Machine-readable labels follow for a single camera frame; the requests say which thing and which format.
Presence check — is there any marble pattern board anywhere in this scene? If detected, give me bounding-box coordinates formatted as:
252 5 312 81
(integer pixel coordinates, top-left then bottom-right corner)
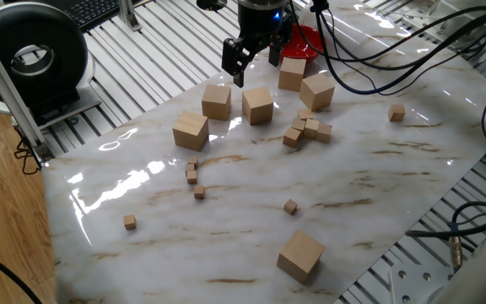
41 0 486 304

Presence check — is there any black round object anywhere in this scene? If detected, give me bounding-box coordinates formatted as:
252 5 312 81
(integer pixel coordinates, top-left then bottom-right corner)
195 0 229 12

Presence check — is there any thin black camera cable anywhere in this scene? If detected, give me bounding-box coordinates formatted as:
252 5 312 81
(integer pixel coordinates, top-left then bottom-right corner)
314 3 486 64

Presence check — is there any large wooden cube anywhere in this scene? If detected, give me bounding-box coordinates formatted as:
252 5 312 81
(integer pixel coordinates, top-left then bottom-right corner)
172 110 210 153
276 229 327 285
201 84 232 122
241 86 275 126
278 57 307 93
299 72 337 112

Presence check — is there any red bowl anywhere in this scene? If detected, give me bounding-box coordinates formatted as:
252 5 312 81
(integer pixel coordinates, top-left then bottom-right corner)
279 24 325 65

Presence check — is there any thick black gripper cable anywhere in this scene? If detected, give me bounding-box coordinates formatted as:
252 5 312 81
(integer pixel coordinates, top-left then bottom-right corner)
287 0 486 96

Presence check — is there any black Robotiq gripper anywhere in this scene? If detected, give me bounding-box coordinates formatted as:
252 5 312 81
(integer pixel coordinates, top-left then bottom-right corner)
220 0 294 89

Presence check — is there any tangled black cable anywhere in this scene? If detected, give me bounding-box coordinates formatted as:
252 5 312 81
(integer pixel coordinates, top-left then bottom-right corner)
13 126 41 176

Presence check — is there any black base cable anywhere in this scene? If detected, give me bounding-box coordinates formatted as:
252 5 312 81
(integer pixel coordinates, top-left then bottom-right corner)
405 200 486 274

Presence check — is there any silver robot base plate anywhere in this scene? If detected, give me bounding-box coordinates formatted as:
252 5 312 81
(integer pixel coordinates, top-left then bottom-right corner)
388 263 457 304

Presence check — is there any black floor cable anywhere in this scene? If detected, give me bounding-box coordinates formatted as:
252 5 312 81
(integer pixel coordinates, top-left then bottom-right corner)
0 238 44 304

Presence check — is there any black keyboard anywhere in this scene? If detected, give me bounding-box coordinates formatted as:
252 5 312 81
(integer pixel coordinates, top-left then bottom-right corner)
35 0 145 33

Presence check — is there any aluminium frame profile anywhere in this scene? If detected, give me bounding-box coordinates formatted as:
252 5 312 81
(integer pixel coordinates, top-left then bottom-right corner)
118 0 143 33
0 14 55 164

